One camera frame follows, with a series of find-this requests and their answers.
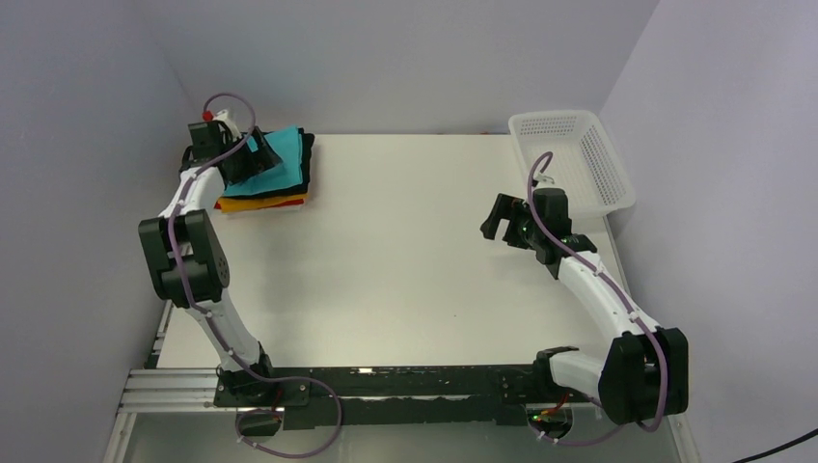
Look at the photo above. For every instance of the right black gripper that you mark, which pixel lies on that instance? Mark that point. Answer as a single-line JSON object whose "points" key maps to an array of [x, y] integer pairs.
{"points": [[508, 221]]}

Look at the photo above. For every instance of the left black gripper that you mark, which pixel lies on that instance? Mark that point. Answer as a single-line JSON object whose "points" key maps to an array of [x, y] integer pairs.
{"points": [[254, 162]]}

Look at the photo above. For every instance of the turquoise t-shirt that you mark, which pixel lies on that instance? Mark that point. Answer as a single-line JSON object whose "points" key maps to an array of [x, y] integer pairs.
{"points": [[288, 145]]}

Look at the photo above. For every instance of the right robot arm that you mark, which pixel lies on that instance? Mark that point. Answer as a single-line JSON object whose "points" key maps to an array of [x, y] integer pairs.
{"points": [[645, 373]]}

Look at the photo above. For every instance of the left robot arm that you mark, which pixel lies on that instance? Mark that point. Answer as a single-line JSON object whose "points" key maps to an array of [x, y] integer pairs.
{"points": [[186, 262]]}

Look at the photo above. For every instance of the folded black t-shirt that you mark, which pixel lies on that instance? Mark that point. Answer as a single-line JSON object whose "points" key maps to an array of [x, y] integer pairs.
{"points": [[308, 139]]}

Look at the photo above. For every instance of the folded yellow t-shirt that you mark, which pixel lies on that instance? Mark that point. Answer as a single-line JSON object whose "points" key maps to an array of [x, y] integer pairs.
{"points": [[265, 201]]}

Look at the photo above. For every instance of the folded red t-shirt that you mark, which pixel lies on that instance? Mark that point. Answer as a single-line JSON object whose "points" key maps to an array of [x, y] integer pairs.
{"points": [[232, 208]]}

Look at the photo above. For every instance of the white plastic basket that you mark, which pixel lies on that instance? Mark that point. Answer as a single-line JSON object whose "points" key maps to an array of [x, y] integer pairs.
{"points": [[585, 163]]}

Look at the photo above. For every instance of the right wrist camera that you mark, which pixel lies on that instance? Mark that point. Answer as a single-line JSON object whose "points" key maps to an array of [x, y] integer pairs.
{"points": [[542, 180]]}

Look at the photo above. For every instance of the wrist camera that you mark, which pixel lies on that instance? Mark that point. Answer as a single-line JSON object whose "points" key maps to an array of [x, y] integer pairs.
{"points": [[542, 180], [223, 116]]}

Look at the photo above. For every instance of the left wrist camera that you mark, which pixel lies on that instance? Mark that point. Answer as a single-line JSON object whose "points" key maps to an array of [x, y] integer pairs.
{"points": [[223, 116]]}

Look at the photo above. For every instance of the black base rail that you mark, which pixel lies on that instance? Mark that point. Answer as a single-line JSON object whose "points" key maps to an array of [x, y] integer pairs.
{"points": [[311, 397]]}

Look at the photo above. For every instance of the aluminium frame rail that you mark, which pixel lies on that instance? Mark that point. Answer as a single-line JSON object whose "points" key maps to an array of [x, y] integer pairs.
{"points": [[154, 390]]}

